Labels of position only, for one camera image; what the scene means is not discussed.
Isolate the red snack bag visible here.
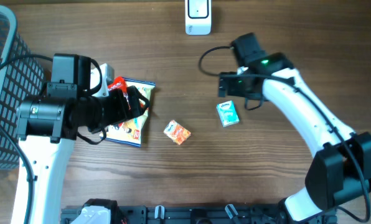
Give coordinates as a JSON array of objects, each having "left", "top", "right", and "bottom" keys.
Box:
[{"left": 108, "top": 77, "right": 131, "bottom": 121}]

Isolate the teal tissue pack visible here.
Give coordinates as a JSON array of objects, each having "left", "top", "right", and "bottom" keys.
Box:
[{"left": 216, "top": 100, "right": 240, "bottom": 128}]

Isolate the orange tissue pack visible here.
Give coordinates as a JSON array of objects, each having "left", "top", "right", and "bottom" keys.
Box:
[{"left": 164, "top": 120, "right": 191, "bottom": 145}]

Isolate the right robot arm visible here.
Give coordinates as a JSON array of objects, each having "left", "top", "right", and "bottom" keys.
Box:
[{"left": 218, "top": 33, "right": 371, "bottom": 223}]

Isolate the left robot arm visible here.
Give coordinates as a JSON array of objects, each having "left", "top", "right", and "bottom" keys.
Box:
[{"left": 11, "top": 54, "right": 150, "bottom": 223}]

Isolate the white barcode scanner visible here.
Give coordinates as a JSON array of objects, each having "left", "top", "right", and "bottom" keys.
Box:
[{"left": 184, "top": 0, "right": 212, "bottom": 35}]

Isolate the dark grey mesh basket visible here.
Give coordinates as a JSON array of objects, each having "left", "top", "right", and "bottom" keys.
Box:
[{"left": 0, "top": 6, "right": 45, "bottom": 170}]

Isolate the black right camera cable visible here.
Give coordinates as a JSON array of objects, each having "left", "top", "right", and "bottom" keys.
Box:
[{"left": 198, "top": 45, "right": 371, "bottom": 223}]

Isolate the black camera cable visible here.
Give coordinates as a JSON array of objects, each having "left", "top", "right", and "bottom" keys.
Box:
[
  {"left": 0, "top": 54, "right": 54, "bottom": 224},
  {"left": 198, "top": 45, "right": 371, "bottom": 223}
]

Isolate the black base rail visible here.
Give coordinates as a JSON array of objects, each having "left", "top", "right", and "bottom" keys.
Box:
[{"left": 60, "top": 203, "right": 338, "bottom": 224}]

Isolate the black left camera cable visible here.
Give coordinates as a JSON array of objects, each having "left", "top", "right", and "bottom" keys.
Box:
[{"left": 0, "top": 54, "right": 54, "bottom": 224}]

